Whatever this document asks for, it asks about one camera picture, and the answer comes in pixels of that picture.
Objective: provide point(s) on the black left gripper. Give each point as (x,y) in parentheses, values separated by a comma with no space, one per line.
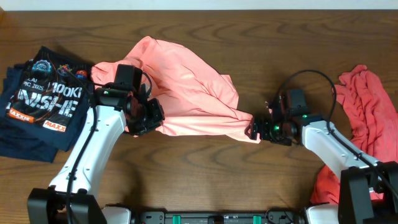
(157,119)

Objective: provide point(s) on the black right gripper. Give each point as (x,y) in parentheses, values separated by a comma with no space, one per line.
(265,122)

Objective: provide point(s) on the pink t-shirt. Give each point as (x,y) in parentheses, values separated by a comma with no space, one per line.
(196,99)

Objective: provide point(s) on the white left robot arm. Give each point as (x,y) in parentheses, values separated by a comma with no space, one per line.
(71,197)

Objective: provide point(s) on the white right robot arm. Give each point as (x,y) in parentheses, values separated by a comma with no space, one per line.
(368,187)

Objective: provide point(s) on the black printed folded t-shirt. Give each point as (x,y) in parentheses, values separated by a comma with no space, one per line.
(50,93)

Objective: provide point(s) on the red crumpled t-shirt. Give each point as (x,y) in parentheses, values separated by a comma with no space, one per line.
(371,113)

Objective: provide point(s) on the navy blue folded t-shirt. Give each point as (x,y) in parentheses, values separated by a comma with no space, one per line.
(21,140)

